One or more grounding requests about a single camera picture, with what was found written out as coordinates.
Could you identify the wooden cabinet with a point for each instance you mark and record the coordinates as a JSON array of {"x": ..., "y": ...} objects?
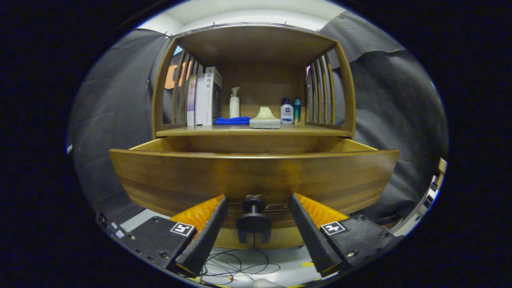
[{"x": 260, "y": 44}]

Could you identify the white lotion bottle blue cap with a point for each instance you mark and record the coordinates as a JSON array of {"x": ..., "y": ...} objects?
[{"x": 286, "y": 113}]

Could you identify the grey portrait cover book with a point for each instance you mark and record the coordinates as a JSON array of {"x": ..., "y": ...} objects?
[{"x": 214, "y": 98}]

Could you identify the blue folded cloth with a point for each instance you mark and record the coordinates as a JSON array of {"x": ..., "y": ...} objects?
[{"x": 232, "y": 120}]

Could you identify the black drawer knob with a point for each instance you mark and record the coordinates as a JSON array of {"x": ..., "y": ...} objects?
[{"x": 254, "y": 222}]

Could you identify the teal bottle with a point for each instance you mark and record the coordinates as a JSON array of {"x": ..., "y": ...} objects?
[{"x": 297, "y": 112}]

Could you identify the wooden drawer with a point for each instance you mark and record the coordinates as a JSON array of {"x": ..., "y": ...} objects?
[{"x": 180, "y": 180}]

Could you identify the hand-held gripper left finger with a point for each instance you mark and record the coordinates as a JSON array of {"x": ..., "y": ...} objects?
[{"x": 202, "y": 240}]

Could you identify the white pump bottle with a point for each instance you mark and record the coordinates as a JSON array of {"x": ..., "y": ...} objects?
[{"x": 234, "y": 107}]

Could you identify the white book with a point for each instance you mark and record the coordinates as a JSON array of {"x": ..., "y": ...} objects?
[{"x": 200, "y": 102}]

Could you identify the purple book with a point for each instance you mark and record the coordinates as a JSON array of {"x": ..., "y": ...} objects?
[{"x": 191, "y": 104}]

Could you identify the wooden countertop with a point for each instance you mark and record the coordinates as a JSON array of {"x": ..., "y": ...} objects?
[{"x": 312, "y": 130}]

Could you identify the pale green dish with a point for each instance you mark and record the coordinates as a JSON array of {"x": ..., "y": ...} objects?
[{"x": 264, "y": 122}]

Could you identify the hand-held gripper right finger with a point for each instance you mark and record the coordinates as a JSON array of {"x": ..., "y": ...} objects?
[{"x": 314, "y": 240}]

